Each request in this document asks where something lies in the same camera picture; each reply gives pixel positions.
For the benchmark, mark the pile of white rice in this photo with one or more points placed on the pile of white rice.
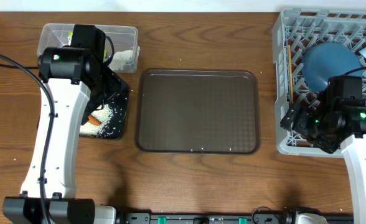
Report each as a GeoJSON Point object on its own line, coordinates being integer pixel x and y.
{"type": "Point", "coordinates": [112, 118]}

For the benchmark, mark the clear plastic container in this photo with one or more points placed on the clear plastic container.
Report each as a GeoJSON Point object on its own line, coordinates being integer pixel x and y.
{"type": "Point", "coordinates": [122, 38]}

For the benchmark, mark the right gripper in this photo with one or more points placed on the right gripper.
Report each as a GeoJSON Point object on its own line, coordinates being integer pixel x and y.
{"type": "Point", "coordinates": [325, 145]}

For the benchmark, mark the grey dishwasher rack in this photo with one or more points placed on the grey dishwasher rack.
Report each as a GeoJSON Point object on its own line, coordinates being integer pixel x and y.
{"type": "Point", "coordinates": [303, 29]}

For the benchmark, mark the dark blue plate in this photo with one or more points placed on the dark blue plate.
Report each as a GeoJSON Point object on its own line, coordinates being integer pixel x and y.
{"type": "Point", "coordinates": [327, 60]}

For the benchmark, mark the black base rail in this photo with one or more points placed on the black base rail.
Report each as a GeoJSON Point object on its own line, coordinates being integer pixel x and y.
{"type": "Point", "coordinates": [146, 218]}

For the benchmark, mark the brown serving tray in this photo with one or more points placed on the brown serving tray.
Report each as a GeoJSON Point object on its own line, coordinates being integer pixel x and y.
{"type": "Point", "coordinates": [198, 111]}

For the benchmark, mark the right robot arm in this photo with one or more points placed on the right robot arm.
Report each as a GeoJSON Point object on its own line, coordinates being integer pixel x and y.
{"type": "Point", "coordinates": [353, 150]}

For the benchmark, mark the silver green snack wrapper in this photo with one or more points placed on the silver green snack wrapper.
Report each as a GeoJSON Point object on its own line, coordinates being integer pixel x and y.
{"type": "Point", "coordinates": [69, 38]}

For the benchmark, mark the white tissue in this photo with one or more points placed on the white tissue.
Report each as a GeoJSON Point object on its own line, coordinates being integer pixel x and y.
{"type": "Point", "coordinates": [121, 59]}

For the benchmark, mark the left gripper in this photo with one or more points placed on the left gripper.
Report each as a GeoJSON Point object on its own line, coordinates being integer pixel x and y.
{"type": "Point", "coordinates": [90, 107]}

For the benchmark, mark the orange carrot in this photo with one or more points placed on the orange carrot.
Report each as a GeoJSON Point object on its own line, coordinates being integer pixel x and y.
{"type": "Point", "coordinates": [92, 120]}

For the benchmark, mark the black rectangular tray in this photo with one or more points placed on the black rectangular tray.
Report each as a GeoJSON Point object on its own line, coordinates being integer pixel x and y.
{"type": "Point", "coordinates": [71, 95]}

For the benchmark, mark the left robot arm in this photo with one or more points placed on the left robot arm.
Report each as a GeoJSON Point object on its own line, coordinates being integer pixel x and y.
{"type": "Point", "coordinates": [68, 76]}

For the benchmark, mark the wooden chopstick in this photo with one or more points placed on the wooden chopstick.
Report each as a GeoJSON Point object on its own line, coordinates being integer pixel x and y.
{"type": "Point", "coordinates": [291, 91]}

